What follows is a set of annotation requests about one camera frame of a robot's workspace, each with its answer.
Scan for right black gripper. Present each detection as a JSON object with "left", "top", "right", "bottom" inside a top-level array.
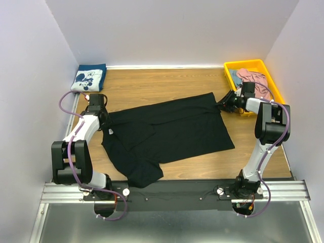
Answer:
[{"left": 215, "top": 90, "right": 240, "bottom": 113}]

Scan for black t-shirt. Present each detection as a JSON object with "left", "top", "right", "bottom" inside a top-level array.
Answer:
[{"left": 101, "top": 93, "right": 235, "bottom": 188}]

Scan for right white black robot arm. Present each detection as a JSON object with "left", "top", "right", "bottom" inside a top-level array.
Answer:
[{"left": 217, "top": 91, "right": 291, "bottom": 198}]

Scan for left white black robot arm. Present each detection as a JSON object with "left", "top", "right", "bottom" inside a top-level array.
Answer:
[{"left": 51, "top": 104, "right": 117, "bottom": 200}]

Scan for light blue garment in bin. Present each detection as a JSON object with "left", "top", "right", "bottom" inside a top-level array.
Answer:
[{"left": 229, "top": 69, "right": 242, "bottom": 88}]

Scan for pink t-shirt in bin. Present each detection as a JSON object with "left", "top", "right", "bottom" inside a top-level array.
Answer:
[{"left": 236, "top": 68, "right": 271, "bottom": 100}]

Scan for yellow plastic bin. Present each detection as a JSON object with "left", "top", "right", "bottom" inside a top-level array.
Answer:
[{"left": 224, "top": 59, "right": 285, "bottom": 104}]

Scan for folded blue cartoon t-shirt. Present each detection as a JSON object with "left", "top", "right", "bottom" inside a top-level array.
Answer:
[{"left": 70, "top": 64, "right": 107, "bottom": 92}]

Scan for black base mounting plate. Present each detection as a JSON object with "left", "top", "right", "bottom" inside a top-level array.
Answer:
[{"left": 83, "top": 179, "right": 264, "bottom": 213}]

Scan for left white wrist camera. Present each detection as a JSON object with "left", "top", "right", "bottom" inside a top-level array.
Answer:
[{"left": 88, "top": 93, "right": 108, "bottom": 107}]

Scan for aluminium frame rail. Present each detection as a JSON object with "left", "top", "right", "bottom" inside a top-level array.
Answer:
[{"left": 40, "top": 180, "right": 310, "bottom": 204}]

